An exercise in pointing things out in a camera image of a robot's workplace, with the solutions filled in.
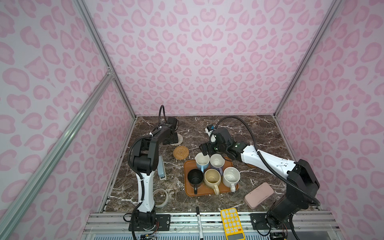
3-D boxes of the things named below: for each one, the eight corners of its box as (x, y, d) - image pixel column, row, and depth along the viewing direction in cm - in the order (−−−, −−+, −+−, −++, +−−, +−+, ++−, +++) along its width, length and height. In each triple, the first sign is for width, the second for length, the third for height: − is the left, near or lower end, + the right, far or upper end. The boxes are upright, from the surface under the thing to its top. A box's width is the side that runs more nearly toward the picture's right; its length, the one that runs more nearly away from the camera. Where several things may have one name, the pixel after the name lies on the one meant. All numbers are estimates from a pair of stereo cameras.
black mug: (195, 195, 82) (195, 190, 76) (186, 179, 88) (185, 173, 81) (208, 187, 85) (208, 181, 78) (198, 172, 91) (198, 165, 84)
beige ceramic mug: (204, 195, 81) (204, 191, 76) (203, 173, 89) (203, 168, 84) (221, 195, 81) (222, 191, 76) (219, 173, 89) (220, 168, 84)
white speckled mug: (223, 194, 83) (225, 189, 76) (221, 173, 91) (223, 166, 84) (239, 194, 83) (243, 189, 76) (235, 173, 91) (238, 166, 84)
